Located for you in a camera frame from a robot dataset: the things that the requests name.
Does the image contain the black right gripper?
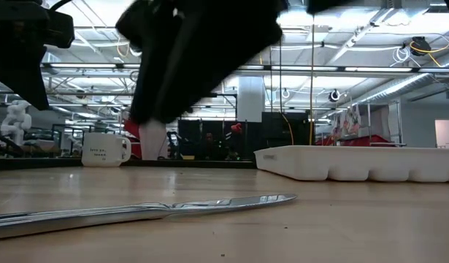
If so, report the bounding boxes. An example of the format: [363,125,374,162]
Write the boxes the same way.
[116,0,287,124]

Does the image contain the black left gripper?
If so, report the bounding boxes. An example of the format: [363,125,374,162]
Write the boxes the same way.
[0,0,75,110]

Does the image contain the black partition panels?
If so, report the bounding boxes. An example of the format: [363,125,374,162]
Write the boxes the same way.
[178,111,313,161]

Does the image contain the pink and white board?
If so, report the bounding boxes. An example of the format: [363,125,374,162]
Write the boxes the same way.
[122,117,169,161]

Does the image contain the white mug with text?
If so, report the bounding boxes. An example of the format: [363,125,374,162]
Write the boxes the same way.
[80,131,132,167]

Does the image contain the long ceiling light strip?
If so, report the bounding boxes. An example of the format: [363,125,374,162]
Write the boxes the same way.
[41,61,449,73]

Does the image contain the silver table knife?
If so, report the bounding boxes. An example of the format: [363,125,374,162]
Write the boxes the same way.
[0,193,299,241]

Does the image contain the colourful poster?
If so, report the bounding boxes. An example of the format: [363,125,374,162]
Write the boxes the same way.
[331,104,362,138]

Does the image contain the white cutlery organizer tray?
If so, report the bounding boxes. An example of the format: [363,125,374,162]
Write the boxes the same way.
[253,145,449,183]

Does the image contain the red storage bins shelf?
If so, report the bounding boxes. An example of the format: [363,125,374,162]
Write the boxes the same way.
[315,134,392,147]

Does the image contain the black metal frame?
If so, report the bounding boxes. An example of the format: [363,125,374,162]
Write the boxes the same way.
[178,92,238,161]

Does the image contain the yellow hanging cable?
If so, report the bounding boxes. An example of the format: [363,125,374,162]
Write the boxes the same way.
[309,14,317,146]
[281,113,295,146]

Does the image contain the silver ventilation duct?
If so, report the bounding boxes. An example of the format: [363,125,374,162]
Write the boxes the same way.
[350,71,449,107]

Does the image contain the pink wall board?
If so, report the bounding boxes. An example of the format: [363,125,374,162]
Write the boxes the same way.
[434,118,449,149]

